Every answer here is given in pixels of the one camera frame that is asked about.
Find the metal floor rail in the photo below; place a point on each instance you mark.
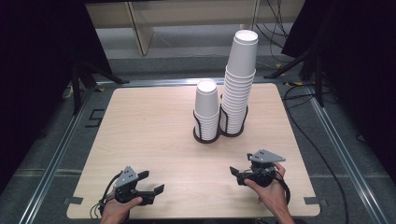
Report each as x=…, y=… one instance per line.
x=345, y=155
x=53, y=161

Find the beige wooden furniture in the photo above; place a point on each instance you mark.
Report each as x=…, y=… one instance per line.
x=141, y=28

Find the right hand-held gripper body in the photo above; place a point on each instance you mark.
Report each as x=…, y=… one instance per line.
x=263, y=174

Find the short stack of paper cups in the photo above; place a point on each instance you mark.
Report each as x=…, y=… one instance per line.
x=206, y=102

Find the yellow tape piece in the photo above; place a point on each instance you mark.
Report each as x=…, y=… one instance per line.
x=294, y=83
x=279, y=69

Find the tall stack of paper cups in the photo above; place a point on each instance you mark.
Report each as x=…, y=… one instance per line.
x=241, y=59

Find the person's right hand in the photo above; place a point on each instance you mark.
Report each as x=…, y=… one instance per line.
x=274, y=196

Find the person's left hand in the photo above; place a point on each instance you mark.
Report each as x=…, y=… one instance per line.
x=115, y=211

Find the black curtain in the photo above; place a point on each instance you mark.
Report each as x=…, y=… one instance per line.
x=37, y=62
x=358, y=62

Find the black tape floor mark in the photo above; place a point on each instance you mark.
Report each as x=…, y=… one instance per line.
x=95, y=118

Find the black tripod stand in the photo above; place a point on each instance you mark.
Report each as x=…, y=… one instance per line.
x=76, y=87
x=317, y=77

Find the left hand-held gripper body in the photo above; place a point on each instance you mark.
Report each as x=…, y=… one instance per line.
x=126, y=183

